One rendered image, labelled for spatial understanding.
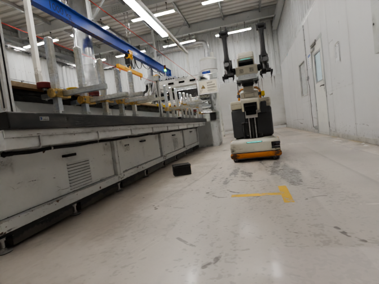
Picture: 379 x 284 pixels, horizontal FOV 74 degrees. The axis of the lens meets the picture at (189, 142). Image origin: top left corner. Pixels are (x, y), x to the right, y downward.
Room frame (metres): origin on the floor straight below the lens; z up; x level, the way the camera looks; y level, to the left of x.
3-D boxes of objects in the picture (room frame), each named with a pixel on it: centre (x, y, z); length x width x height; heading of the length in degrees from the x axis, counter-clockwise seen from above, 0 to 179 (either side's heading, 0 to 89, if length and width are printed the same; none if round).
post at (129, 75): (2.46, 0.49, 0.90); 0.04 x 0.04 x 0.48; 76
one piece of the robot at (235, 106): (3.55, -0.91, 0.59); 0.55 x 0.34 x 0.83; 75
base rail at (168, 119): (3.61, 0.20, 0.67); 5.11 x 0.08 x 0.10; 166
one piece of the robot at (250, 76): (3.18, -0.82, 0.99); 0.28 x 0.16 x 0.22; 75
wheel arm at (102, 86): (1.50, 0.64, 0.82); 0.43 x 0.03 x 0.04; 76
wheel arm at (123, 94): (1.75, 0.58, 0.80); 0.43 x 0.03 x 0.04; 76
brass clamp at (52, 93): (1.51, 0.73, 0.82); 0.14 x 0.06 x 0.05; 166
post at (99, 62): (1.97, 0.61, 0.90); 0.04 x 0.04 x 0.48; 76
